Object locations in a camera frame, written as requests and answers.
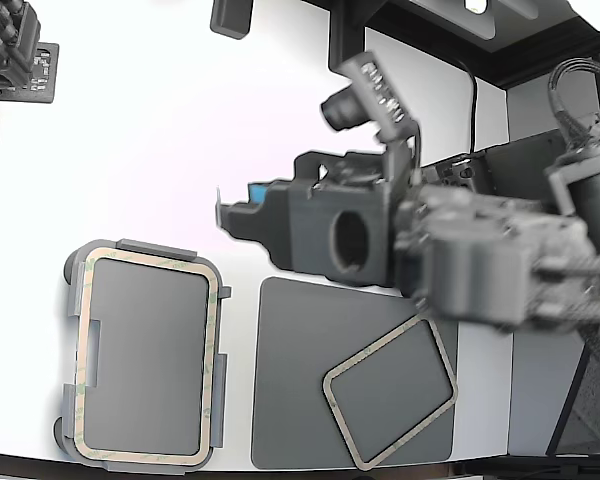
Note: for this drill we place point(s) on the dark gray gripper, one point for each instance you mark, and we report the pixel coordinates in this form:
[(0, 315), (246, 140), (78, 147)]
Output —
[(310, 235)]

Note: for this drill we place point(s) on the thin tan rectangular frame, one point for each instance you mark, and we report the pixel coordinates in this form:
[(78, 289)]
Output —
[(211, 350), (344, 425)]

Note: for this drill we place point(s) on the black six-joint robot arm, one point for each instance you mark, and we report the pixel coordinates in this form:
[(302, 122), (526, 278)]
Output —
[(470, 270)]

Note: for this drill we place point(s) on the gray rectangular holder plate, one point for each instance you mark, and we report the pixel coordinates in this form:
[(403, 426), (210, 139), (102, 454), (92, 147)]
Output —
[(145, 350)]

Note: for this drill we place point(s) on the gray flat mat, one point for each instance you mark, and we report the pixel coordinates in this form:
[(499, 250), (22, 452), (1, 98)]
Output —
[(290, 375)]

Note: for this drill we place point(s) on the dark gray rounded block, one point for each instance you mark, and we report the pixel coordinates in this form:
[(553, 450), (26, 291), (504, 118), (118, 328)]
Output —
[(230, 17)]

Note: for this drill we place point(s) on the black circuit board module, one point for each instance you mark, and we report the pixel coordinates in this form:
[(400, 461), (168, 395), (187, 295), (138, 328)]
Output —
[(46, 75)]

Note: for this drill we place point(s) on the black idle robot assembly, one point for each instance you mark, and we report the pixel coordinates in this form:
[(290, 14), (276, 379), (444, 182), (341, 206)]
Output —
[(2, 55)]

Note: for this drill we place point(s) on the black framed shelf structure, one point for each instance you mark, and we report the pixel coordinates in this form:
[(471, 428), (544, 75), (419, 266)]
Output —
[(530, 45)]

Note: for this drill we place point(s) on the black slanted support bar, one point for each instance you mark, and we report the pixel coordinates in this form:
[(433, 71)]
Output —
[(570, 400)]

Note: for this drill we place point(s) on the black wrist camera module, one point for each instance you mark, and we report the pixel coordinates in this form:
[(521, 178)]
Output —
[(375, 95)]

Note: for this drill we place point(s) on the black rectangular post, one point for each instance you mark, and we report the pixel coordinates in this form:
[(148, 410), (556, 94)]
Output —
[(345, 30)]

